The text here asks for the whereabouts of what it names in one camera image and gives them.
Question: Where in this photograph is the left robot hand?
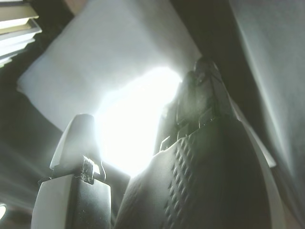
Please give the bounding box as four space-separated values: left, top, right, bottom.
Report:
32 57 286 229

